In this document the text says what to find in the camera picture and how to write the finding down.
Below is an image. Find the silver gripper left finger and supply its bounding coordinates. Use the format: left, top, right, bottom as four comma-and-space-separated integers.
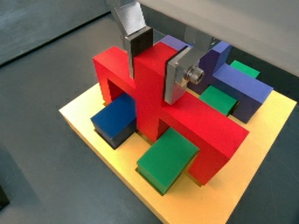
106, 0, 153, 78

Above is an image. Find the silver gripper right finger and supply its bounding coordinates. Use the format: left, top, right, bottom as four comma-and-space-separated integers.
162, 26, 213, 104

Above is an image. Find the red E-shaped block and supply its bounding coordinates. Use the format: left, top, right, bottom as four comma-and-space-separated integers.
93, 43, 248, 185

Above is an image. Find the yellow base board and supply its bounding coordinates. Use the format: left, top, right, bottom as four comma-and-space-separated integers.
60, 86, 295, 224

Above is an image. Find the purple cross block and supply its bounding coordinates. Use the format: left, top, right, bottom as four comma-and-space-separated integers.
157, 34, 275, 125

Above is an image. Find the blue long block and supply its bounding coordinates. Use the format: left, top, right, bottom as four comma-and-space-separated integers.
90, 93, 136, 149

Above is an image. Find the green long block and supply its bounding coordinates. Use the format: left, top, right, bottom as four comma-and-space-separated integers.
134, 59, 261, 196

